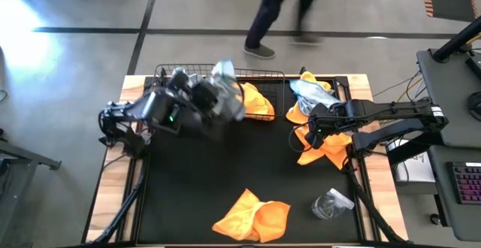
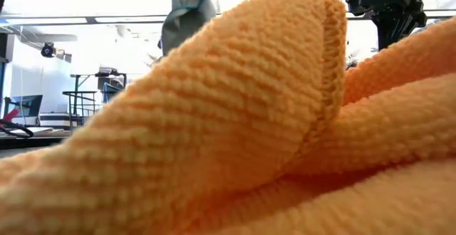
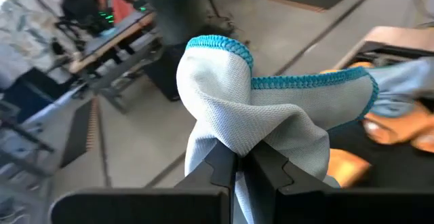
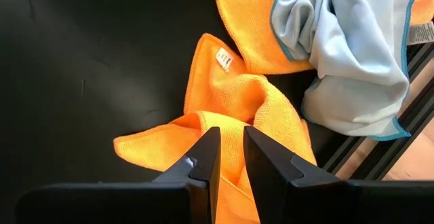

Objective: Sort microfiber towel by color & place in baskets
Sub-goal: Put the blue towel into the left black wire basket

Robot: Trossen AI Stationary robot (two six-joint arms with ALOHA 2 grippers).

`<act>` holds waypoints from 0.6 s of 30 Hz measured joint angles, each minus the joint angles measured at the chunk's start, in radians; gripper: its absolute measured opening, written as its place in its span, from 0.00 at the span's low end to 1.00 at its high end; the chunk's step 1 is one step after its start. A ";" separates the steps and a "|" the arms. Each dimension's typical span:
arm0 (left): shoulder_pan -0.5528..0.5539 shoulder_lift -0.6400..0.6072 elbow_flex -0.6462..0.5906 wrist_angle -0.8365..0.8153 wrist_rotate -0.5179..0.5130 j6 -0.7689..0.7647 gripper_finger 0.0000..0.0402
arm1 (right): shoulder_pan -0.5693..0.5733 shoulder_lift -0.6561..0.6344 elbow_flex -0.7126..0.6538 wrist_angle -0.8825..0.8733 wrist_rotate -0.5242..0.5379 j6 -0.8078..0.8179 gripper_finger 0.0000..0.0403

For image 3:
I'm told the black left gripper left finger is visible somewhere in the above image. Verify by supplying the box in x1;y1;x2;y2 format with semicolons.
49;138;238;224

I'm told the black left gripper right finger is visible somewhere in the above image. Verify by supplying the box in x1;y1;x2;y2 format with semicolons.
239;141;434;224

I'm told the blue-grey microfiber towel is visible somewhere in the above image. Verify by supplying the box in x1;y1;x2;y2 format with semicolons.
368;56;434;118
176;35;380;224

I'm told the black table mat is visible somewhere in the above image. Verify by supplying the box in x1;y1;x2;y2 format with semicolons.
327;115;434;189

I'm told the black box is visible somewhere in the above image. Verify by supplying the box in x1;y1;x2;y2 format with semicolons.
142;42;191;102

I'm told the wood-edged background table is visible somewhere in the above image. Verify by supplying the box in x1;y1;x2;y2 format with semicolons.
69;12;160;74

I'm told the black aluminium table frame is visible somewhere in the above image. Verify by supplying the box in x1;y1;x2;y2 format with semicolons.
352;43;434;69

